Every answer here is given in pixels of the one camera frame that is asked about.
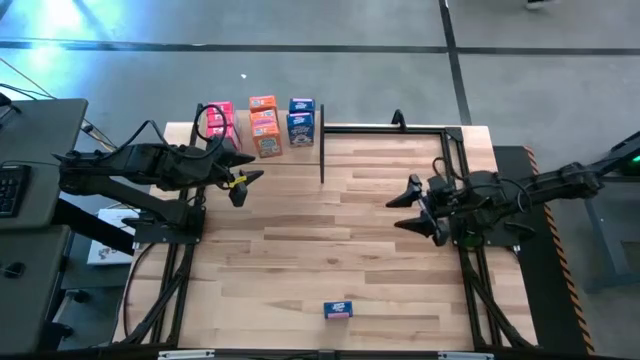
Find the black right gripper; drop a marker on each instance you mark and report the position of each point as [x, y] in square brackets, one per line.
[455, 205]

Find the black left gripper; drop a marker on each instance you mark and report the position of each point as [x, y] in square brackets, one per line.
[215, 170]

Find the orange Mini-Wheats cereal box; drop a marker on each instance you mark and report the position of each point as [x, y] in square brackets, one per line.
[263, 103]
[267, 142]
[264, 117]

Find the blue Frosted Flakes cereal box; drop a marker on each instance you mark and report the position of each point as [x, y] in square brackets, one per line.
[302, 105]
[300, 131]
[338, 309]

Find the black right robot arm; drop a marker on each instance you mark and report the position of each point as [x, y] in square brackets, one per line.
[550, 187]

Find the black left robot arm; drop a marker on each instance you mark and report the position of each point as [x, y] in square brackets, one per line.
[125, 162]

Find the wooden shelf board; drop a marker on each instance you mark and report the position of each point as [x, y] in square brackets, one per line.
[300, 157]

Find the black metal shelf leg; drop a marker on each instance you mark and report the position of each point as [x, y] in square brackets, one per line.
[199, 112]

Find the yellow label tag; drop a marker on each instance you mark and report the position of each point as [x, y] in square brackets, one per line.
[239, 181]

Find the silver aluminium extrusion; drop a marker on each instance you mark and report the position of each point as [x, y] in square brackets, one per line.
[465, 356]
[185, 354]

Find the white printed box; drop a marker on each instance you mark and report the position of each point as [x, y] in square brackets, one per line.
[107, 250]

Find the black desk base beam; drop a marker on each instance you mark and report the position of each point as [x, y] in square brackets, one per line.
[85, 225]

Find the black hazard-striped floor mat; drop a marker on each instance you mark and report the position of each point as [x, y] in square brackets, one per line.
[555, 310]

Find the dark metal stand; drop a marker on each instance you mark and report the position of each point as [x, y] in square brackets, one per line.
[597, 235]

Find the grey desk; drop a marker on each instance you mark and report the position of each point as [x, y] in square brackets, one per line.
[30, 295]
[45, 145]

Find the black device with green lights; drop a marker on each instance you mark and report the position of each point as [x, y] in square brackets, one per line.
[634, 162]

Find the black keyboard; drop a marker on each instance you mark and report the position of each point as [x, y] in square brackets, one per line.
[12, 190]

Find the small black desk device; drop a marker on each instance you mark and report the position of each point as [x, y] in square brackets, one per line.
[6, 102]

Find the black computer mouse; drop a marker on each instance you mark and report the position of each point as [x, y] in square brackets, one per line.
[14, 270]

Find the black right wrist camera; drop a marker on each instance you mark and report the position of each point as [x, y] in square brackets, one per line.
[439, 184]

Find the black aluminium station frame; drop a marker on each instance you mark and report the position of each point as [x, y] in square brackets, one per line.
[385, 130]

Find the black curved bracket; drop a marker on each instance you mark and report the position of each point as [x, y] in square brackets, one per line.
[398, 120]

